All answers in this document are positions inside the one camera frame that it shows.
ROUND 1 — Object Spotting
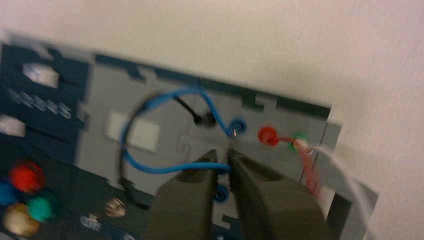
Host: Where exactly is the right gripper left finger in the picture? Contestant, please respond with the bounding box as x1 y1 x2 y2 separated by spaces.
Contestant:
144 149 220 240

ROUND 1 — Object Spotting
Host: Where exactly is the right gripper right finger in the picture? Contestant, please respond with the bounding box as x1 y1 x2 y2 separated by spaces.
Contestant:
227 148 332 240

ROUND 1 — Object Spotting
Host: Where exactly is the blue jumper wire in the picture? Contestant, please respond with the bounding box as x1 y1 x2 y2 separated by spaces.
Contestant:
119 86 248 205

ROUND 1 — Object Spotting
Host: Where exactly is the white rectangular label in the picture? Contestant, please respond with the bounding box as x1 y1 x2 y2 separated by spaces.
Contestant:
105 110 162 153

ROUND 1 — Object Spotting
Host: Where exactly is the grey and teal task box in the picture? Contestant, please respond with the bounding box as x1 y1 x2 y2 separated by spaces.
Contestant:
0 31 379 240

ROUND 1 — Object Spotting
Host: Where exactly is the green round push button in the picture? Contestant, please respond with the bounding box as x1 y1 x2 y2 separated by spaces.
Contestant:
27 194 59 223

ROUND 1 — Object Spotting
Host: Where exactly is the red round push button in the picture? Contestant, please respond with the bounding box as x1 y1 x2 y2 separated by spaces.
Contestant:
8 161 46 195

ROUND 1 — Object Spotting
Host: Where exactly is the yellow round push button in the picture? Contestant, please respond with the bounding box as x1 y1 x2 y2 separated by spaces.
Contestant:
2 203 41 238

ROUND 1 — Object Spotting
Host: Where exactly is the blue round push button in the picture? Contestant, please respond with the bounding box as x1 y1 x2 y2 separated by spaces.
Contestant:
0 180 17 206

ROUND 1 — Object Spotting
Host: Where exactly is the white slider knob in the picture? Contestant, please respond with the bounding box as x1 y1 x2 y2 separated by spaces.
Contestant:
0 114 27 138
22 62 61 90

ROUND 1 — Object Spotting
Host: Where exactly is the metal toggle switch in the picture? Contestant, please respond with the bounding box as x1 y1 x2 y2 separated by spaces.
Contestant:
104 197 127 219

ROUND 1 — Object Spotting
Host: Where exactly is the white jumper wire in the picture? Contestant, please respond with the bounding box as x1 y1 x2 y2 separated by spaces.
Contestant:
293 139 379 240

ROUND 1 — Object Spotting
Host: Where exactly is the black jumper wire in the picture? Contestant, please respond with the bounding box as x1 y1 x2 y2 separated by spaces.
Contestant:
117 94 218 210

